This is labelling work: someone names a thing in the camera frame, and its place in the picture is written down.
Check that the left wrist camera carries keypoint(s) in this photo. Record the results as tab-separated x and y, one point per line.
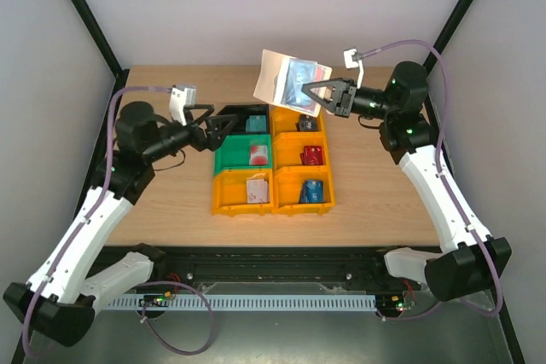
182	96

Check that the yellow bin front left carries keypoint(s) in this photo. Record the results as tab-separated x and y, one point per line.
229	195

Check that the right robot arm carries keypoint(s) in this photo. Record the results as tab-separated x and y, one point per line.
471	260

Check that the black bin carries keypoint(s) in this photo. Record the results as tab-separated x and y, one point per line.
243	111

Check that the red white card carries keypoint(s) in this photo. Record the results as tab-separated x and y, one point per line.
259	155

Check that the black aluminium frame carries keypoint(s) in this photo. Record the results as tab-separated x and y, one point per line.
228	263

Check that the yellow bin front right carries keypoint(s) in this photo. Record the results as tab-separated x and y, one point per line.
287	183

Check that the green bin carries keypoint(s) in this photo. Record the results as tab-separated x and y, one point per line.
235	152

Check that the yellow bin middle right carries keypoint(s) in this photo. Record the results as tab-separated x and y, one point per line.
287	147

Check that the grey cable duct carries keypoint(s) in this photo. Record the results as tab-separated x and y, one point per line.
233	303

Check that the yellow bin back right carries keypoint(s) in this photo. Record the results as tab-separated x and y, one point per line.
283	120

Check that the teal card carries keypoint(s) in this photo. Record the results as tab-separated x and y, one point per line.
256	124

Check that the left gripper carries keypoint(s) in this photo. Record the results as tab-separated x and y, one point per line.
212	141

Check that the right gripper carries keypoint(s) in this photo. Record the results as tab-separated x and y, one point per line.
345	97

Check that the dark blue card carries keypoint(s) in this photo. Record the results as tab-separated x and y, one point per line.
307	123

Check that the yellow bin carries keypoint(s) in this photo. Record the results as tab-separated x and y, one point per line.
283	120
287	183
229	195
287	147

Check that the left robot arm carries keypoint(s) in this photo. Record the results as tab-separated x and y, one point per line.
61	299

